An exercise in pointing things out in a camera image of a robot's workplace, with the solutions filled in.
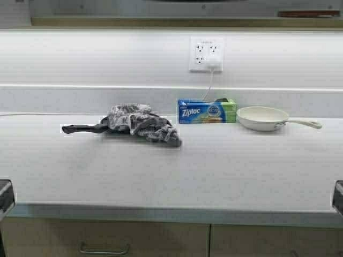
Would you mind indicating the right wooden drawer front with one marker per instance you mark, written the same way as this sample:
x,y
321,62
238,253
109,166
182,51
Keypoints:
x,y
241,240

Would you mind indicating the black frying pan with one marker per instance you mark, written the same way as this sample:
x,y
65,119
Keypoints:
x,y
88,129

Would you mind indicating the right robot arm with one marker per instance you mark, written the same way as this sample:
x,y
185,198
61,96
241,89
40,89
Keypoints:
x,y
337,199

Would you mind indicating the white plug adapter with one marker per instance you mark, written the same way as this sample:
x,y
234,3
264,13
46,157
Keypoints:
x,y
214,64

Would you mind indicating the wooden drawer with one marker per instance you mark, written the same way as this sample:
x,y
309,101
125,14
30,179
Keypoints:
x,y
241,240
54,237

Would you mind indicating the left wooden drawer front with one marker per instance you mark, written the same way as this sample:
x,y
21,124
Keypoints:
x,y
54,237

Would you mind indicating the white wall outlet plate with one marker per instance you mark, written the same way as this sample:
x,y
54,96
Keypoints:
x,y
201,48

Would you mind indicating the grey patterned dish cloth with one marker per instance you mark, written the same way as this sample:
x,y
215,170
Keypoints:
x,y
167,134

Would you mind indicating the blue Ziploc bag box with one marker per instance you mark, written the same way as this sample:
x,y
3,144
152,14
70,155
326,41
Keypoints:
x,y
194,111

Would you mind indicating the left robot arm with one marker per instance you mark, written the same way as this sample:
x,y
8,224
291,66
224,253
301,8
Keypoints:
x,y
7,197

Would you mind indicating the open upper cabinet shelf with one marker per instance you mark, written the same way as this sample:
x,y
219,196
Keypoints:
x,y
245,14

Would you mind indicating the brown item on shelf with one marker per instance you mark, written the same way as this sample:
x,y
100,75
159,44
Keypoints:
x,y
329,13

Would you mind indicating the white frying pan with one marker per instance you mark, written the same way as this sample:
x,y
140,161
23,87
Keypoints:
x,y
266,119

